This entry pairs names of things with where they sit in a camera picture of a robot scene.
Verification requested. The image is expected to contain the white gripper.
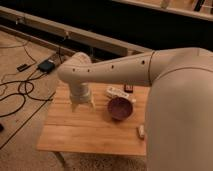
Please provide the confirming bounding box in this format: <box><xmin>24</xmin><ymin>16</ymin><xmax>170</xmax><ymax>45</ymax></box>
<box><xmin>69</xmin><ymin>83</ymin><xmax>95</xmax><ymax>112</ymax></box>

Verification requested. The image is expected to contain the white plastic bottle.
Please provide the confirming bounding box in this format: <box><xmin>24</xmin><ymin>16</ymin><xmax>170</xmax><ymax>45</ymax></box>
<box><xmin>106</xmin><ymin>86</ymin><xmax>136</xmax><ymax>103</ymax></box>

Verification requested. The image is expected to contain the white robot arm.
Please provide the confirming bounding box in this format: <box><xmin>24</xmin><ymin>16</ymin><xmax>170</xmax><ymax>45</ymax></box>
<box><xmin>58</xmin><ymin>48</ymin><xmax>213</xmax><ymax>171</ymax></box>

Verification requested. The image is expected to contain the wooden table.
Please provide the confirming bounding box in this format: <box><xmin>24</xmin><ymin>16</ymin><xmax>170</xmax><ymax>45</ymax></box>
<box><xmin>37</xmin><ymin>82</ymin><xmax>149</xmax><ymax>157</ymax></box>

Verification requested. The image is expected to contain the small dark red block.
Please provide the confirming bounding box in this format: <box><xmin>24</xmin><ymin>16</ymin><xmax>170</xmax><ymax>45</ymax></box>
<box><xmin>124</xmin><ymin>84</ymin><xmax>133</xmax><ymax>93</ymax></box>

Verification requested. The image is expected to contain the dark power adapter box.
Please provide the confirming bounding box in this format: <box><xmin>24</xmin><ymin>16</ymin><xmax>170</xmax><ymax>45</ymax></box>
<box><xmin>38</xmin><ymin>60</ymin><xmax>55</xmax><ymax>73</ymax></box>

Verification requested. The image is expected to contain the small tan wooden block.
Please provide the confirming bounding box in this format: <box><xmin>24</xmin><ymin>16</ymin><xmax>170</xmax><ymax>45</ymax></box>
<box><xmin>138</xmin><ymin>125</ymin><xmax>145</xmax><ymax>139</ymax></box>

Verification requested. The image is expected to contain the small black device on floor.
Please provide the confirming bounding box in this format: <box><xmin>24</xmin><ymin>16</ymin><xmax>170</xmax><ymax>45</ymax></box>
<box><xmin>17</xmin><ymin>64</ymin><xmax>30</xmax><ymax>72</ymax></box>

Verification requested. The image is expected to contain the black floor cable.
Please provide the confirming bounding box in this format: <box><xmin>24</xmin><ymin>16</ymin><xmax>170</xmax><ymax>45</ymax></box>
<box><xmin>0</xmin><ymin>39</ymin><xmax>68</xmax><ymax>118</ymax></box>

